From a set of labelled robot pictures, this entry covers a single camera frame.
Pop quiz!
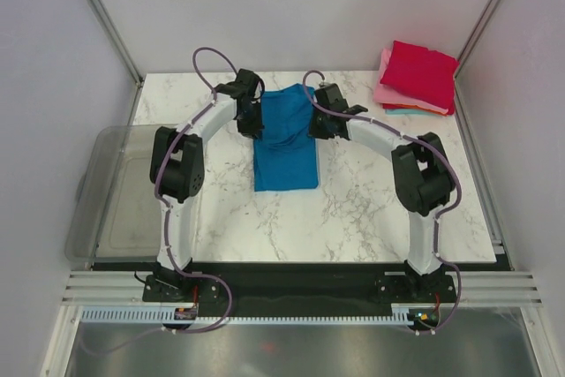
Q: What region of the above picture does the aluminium left frame post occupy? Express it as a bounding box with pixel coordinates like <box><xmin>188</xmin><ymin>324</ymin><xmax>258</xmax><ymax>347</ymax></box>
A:
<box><xmin>61</xmin><ymin>0</ymin><xmax>146</xmax><ymax>87</ymax></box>

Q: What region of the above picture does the folded light blue t shirt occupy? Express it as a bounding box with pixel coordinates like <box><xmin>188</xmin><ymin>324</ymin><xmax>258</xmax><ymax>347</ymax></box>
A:
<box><xmin>385</xmin><ymin>108</ymin><xmax>444</xmax><ymax>117</ymax></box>

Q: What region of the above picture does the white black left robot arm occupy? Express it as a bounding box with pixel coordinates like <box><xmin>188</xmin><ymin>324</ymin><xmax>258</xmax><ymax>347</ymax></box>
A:
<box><xmin>143</xmin><ymin>69</ymin><xmax>265</xmax><ymax>303</ymax></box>

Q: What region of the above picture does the folded crimson t shirt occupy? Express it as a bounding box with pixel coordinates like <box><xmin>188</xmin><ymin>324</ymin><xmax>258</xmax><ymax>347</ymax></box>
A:
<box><xmin>380</xmin><ymin>41</ymin><xmax>459</xmax><ymax>113</ymax></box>

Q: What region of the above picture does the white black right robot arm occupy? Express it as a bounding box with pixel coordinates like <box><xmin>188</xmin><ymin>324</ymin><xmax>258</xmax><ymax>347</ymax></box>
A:
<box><xmin>309</xmin><ymin>82</ymin><xmax>461</xmax><ymax>301</ymax></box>

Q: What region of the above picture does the aluminium frame post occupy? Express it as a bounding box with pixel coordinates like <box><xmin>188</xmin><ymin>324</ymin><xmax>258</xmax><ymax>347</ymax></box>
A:
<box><xmin>455</xmin><ymin>0</ymin><xmax>503</xmax><ymax>79</ymax></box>
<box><xmin>61</xmin><ymin>0</ymin><xmax>146</xmax><ymax>87</ymax></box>

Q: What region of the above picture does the aluminium right frame post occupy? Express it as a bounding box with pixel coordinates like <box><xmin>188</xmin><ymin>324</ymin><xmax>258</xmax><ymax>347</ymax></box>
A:
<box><xmin>455</xmin><ymin>0</ymin><xmax>503</xmax><ymax>79</ymax></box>

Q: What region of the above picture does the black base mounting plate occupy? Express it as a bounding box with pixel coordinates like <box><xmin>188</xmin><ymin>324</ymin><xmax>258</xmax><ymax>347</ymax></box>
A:
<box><xmin>140</xmin><ymin>260</ymin><xmax>456</xmax><ymax>320</ymax></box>

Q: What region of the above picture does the white slotted cable duct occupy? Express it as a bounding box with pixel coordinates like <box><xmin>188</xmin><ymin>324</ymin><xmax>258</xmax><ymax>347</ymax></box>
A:
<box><xmin>79</xmin><ymin>304</ymin><xmax>441</xmax><ymax>326</ymax></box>

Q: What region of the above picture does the clear plastic bin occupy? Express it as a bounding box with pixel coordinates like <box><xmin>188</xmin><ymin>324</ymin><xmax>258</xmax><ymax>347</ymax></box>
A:
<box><xmin>64</xmin><ymin>124</ymin><xmax>161</xmax><ymax>263</ymax></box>

